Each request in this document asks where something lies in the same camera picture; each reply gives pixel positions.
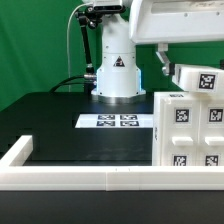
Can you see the white cabinet body box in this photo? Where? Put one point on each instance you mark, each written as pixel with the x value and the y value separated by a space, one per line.
pixel 159 102

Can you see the white door panel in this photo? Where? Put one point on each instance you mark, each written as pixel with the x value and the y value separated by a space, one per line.
pixel 179 136
pixel 211 134

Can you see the white flat base plate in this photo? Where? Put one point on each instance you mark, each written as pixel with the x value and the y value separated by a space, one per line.
pixel 114 121

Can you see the white U-shaped frame wall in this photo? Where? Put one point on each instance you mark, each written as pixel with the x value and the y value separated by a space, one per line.
pixel 16 175

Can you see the black camera on mount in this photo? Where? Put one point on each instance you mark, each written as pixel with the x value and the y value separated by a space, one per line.
pixel 108 6

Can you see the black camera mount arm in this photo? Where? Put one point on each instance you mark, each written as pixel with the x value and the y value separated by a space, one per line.
pixel 87 19

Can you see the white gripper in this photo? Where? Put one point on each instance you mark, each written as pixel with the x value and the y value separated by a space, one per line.
pixel 176 21

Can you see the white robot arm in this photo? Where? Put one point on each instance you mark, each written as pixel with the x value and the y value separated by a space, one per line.
pixel 128 23

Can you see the small white cabinet block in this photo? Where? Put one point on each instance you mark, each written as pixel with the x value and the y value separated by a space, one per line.
pixel 203 79

